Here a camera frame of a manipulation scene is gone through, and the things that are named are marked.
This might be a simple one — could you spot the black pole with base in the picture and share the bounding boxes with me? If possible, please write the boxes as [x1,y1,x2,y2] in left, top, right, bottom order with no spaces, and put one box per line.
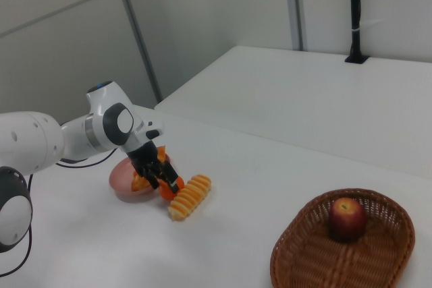
[344,0,369,65]

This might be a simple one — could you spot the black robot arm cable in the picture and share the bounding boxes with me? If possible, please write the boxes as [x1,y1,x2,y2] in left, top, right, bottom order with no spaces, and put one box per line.
[0,148,117,277]

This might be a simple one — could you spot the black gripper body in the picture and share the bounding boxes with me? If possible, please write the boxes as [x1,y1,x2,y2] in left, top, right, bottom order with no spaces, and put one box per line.
[125,142,160,173]

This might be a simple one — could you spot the braided toy bread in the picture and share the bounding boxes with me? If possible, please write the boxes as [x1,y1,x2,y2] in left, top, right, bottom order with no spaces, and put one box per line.
[130,145,169,193]

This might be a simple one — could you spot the pink plate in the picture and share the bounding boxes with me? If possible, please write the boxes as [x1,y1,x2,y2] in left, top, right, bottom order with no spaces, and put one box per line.
[108,156,171,204]

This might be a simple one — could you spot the orange toy mandarin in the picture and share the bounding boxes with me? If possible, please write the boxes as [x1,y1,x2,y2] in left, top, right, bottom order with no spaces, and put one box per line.
[157,176,186,201]

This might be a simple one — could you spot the striped toy bread roll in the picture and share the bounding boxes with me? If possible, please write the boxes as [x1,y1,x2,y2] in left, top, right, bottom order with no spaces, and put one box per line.
[168,173,212,222]

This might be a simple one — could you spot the red toy apple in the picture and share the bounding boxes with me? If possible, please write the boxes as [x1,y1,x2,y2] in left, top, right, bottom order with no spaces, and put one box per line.
[329,197,368,243]

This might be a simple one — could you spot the brown woven basket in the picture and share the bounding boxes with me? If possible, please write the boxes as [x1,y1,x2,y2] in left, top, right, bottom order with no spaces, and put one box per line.
[269,188,416,288]

